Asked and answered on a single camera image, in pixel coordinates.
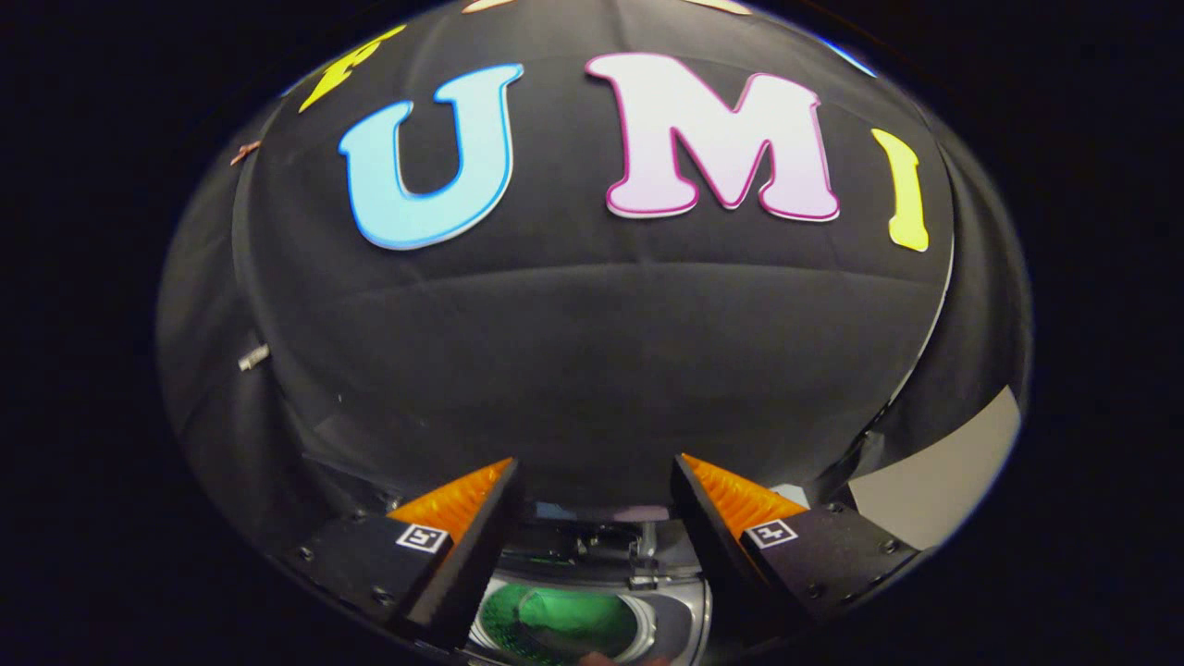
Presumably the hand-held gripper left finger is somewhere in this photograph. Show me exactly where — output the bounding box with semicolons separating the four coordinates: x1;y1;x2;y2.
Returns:
268;456;526;651

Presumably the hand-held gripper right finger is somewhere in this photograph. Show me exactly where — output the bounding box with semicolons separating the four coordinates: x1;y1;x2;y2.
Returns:
668;453;921;639

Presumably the grey washing machine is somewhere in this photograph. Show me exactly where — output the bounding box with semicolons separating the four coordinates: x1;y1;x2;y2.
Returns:
462;555;718;666

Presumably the green polo shirt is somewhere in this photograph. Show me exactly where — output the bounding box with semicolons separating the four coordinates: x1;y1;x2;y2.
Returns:
481;583;648;662

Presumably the black backdrop cloth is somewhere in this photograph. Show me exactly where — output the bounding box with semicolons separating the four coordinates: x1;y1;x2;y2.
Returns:
155;0;1032;556

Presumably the grey beige cabinet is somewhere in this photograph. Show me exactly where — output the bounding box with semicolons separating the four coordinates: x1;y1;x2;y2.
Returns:
772;384;1023;551

